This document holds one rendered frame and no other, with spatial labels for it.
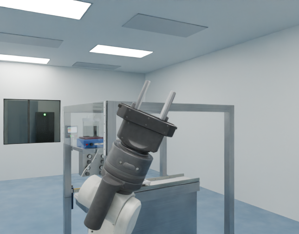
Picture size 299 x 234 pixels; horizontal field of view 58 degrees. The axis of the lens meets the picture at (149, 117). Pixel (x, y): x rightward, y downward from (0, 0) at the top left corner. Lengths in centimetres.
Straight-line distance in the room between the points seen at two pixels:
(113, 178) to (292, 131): 420
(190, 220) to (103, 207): 272
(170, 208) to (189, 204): 25
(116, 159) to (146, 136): 7
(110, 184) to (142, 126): 12
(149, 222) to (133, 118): 242
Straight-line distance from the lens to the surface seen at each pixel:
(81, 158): 237
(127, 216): 55
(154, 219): 292
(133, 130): 52
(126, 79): 820
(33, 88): 754
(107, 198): 52
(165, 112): 53
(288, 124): 464
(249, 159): 517
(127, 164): 51
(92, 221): 54
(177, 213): 308
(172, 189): 290
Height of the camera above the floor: 154
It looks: level
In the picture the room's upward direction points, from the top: straight up
